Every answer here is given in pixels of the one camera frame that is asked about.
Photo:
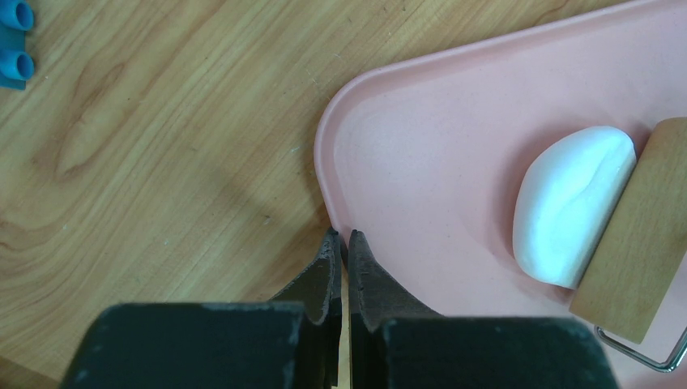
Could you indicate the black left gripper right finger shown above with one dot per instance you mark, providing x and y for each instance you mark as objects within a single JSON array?
[{"x": 397, "y": 341}]

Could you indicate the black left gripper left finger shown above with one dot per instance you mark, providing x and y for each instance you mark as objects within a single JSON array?
[{"x": 288, "y": 341}]

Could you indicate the pink rectangular tray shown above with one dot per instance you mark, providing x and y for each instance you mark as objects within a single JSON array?
[{"x": 426, "y": 158}]

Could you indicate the white dough ball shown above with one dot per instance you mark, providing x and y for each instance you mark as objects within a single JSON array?
[{"x": 566, "y": 198}]

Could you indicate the wooden dough roller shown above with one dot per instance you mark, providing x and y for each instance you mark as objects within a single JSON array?
[{"x": 640, "y": 250}]

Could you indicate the blue green white brick stack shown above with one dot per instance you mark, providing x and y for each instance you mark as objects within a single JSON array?
[{"x": 17, "y": 66}]

